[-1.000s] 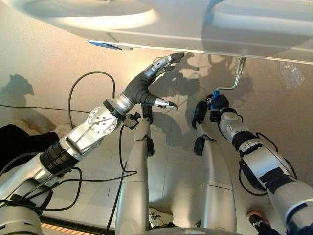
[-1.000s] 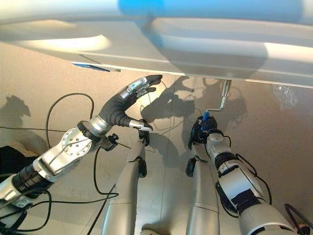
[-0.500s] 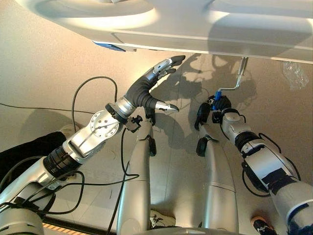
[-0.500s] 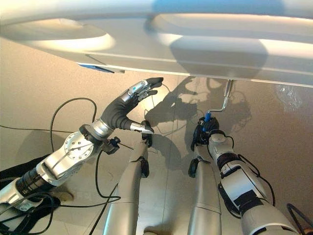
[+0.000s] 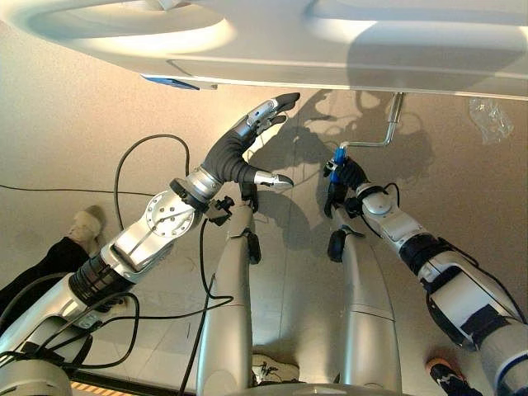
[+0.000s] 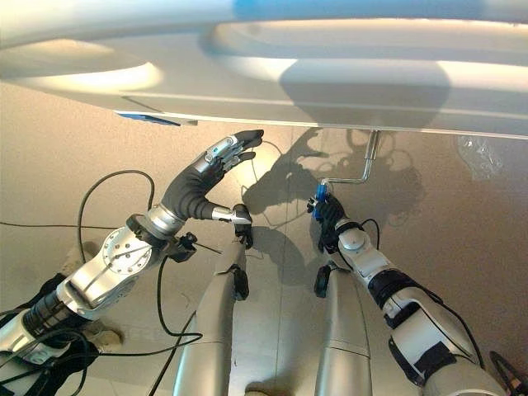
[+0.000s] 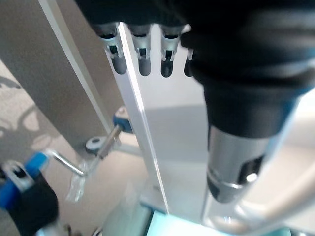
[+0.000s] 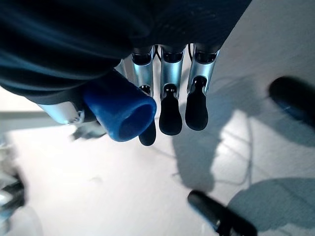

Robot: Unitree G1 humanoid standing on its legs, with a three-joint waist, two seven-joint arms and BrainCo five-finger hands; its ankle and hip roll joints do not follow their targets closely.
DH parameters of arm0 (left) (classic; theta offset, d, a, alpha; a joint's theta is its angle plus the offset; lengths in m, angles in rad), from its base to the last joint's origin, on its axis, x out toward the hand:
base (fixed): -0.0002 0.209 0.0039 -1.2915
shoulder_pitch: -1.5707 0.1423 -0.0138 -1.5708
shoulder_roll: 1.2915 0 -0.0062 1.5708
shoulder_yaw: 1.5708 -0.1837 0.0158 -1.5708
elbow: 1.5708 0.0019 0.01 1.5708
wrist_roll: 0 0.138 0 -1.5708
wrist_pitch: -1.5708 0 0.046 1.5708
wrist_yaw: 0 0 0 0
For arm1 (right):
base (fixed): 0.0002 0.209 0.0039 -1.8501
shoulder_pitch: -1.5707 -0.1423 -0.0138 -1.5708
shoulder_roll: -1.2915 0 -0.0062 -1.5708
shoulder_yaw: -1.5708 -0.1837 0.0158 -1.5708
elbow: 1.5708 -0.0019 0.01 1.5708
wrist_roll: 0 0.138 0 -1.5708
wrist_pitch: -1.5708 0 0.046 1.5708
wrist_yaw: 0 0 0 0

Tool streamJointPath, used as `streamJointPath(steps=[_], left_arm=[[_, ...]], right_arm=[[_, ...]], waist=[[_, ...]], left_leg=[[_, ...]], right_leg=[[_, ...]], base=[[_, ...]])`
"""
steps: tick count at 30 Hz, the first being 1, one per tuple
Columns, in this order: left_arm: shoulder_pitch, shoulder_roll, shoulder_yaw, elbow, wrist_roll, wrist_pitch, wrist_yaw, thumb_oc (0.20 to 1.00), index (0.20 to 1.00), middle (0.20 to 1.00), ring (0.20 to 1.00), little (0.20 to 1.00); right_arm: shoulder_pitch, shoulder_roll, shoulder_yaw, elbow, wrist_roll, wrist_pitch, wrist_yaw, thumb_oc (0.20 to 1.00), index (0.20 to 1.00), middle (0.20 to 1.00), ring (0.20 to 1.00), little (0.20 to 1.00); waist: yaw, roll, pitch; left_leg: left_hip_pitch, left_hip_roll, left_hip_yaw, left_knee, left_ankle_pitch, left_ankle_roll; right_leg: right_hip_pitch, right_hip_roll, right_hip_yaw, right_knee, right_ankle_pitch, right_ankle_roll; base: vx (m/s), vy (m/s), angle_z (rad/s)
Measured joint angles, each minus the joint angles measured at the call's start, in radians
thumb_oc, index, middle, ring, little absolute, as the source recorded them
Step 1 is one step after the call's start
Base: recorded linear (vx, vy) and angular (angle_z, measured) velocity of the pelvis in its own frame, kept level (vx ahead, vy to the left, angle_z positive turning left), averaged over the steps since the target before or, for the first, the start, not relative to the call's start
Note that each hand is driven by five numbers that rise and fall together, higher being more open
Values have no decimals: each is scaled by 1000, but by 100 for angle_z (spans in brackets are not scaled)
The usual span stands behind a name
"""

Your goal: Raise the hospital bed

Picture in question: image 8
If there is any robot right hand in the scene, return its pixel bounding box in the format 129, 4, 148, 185
0, 0, 252, 147

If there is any blue rubber thumb sleeve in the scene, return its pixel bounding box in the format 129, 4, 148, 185
83, 68, 158, 143

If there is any robot dark foot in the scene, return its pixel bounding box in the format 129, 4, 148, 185
187, 190, 258, 236
268, 76, 315, 125

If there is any metal bed frame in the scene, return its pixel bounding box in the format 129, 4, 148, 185
0, 172, 28, 223

